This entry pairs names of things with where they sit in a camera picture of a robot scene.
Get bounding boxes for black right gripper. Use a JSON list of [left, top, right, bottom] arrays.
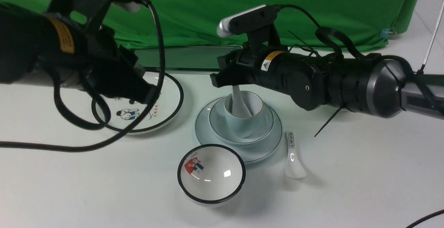
[[210, 48, 295, 93]]

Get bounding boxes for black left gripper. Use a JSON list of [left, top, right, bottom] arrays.
[[85, 26, 157, 104]]

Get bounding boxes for plain white ceramic spoon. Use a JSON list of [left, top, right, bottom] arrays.
[[231, 85, 252, 119]]

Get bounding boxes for pale blue cup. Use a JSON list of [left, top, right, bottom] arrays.
[[223, 91, 266, 138]]

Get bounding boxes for pale blue bowl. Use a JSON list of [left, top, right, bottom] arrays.
[[210, 102, 273, 144]]

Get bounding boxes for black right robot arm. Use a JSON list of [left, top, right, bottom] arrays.
[[210, 49, 443, 119]]

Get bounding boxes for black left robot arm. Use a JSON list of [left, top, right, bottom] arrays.
[[0, 2, 156, 103]]

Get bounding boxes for black-rimmed illustrated plate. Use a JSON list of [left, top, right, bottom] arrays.
[[105, 74, 184, 135]]

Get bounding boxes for white spoon with print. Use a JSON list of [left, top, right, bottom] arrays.
[[284, 131, 307, 179]]

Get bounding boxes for green backdrop cloth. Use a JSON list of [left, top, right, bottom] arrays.
[[1, 0, 417, 51]]

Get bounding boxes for blue binder clip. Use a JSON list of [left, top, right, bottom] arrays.
[[379, 27, 398, 40]]

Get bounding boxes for black-rimmed illustrated bowl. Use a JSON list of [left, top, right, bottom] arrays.
[[177, 144, 246, 207]]

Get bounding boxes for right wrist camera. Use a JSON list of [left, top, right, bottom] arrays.
[[216, 5, 281, 54]]

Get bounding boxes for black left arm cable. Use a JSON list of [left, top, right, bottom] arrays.
[[0, 0, 166, 152]]

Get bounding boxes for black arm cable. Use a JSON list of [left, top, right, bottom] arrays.
[[271, 5, 444, 228], [0, 0, 166, 152]]

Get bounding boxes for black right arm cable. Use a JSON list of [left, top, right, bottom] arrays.
[[271, 5, 444, 228]]

